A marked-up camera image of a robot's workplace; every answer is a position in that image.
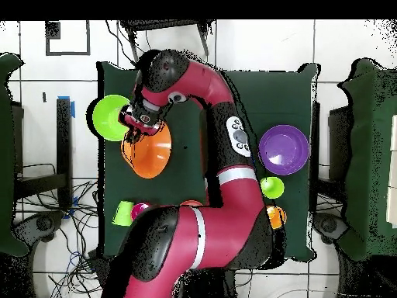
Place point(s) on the large orange bowl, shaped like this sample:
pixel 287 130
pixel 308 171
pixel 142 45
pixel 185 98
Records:
pixel 149 158

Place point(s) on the green bowl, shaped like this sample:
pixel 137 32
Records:
pixel 105 121

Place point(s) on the red cup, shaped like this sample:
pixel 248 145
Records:
pixel 138 210

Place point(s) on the purple bowl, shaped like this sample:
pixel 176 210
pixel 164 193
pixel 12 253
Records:
pixel 283 146

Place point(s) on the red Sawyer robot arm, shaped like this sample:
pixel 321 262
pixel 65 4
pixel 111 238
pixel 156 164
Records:
pixel 223 229

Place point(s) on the dark green tablecloth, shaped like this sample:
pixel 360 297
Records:
pixel 186 173

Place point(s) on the blue tape strip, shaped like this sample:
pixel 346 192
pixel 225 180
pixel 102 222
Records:
pixel 73 110

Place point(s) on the small orange-red bowl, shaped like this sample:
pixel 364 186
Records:
pixel 190 203

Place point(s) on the black chair with legs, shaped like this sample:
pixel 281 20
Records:
pixel 155 24

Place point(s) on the green cloth side table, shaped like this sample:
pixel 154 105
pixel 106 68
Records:
pixel 366 155
pixel 6 155

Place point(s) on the light green cup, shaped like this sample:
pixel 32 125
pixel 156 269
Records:
pixel 274 189

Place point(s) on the orange cup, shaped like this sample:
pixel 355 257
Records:
pixel 279 217

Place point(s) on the black metal frame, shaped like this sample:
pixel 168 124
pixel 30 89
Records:
pixel 315 155
pixel 63 155

